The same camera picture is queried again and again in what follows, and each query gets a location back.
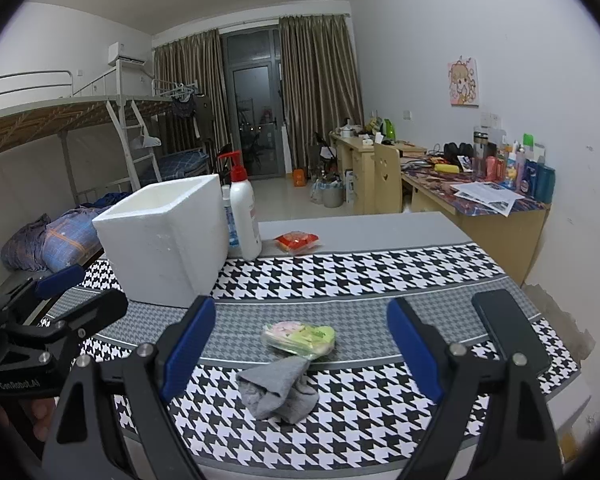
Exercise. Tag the blue plaid quilt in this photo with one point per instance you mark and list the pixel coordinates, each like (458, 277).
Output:
(53, 245)

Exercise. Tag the right brown curtain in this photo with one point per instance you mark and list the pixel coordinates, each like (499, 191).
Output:
(320, 80)

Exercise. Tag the black phone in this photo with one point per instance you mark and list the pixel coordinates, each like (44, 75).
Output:
(510, 330)

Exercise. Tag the blue mattress far bed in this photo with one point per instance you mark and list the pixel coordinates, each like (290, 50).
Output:
(185, 164)

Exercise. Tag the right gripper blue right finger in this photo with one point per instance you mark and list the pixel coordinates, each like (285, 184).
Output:
(517, 439)

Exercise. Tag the near wooden desk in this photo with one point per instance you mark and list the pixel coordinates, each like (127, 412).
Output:
(512, 241)

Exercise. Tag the far wooden desk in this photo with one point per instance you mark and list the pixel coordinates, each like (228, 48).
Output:
(356, 165)

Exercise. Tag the glass balcony door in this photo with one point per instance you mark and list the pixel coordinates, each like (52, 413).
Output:
(254, 97)

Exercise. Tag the white air conditioner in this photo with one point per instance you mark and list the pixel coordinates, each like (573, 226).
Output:
(118, 54)

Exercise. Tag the houndstooth table cloth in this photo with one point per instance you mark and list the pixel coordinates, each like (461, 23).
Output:
(370, 415)

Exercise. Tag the wooden desk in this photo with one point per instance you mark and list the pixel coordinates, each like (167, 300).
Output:
(512, 241)
(356, 165)

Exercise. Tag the blue label water bottle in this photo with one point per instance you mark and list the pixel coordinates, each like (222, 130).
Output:
(233, 242)

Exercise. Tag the person's hand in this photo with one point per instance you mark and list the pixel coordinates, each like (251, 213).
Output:
(37, 416)

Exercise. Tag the green bottle on desk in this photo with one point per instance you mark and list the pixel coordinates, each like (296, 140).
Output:
(388, 130)

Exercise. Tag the green pink packaged soft item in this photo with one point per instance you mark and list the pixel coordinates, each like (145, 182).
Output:
(300, 339)

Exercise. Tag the brown curtain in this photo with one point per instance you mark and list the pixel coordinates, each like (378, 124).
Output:
(320, 80)
(190, 73)

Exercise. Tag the white printed papers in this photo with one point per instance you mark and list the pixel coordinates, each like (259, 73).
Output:
(489, 194)

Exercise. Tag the metal bunk bed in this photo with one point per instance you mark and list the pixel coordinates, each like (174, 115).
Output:
(65, 140)

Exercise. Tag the orange box on floor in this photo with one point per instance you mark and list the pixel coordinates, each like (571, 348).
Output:
(299, 178)

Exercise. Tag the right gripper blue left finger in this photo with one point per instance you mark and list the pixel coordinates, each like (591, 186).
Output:
(85, 439)

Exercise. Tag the anime girl wall poster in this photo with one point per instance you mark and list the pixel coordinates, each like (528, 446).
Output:
(463, 82)

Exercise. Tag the left brown curtain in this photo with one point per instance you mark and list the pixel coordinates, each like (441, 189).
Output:
(190, 73)

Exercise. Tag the white styrofoam box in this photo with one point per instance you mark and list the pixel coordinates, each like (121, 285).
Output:
(167, 242)

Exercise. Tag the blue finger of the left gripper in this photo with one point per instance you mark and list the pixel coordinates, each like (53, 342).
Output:
(56, 284)

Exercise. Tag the wooden smiley chair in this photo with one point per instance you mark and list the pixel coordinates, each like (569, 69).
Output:
(387, 181)

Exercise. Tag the grey cloth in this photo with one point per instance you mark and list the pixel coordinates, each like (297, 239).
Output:
(278, 389)

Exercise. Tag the red snack packet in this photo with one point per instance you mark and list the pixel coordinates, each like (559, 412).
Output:
(296, 242)

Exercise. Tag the grey bucket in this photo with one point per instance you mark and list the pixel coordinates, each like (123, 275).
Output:
(332, 194)

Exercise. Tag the white clothes hanger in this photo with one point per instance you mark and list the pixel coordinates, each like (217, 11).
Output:
(144, 141)

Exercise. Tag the white pump bottle red cap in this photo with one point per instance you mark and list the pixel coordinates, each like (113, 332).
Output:
(242, 203)

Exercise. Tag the yellow object on desk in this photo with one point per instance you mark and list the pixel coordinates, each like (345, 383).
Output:
(447, 169)

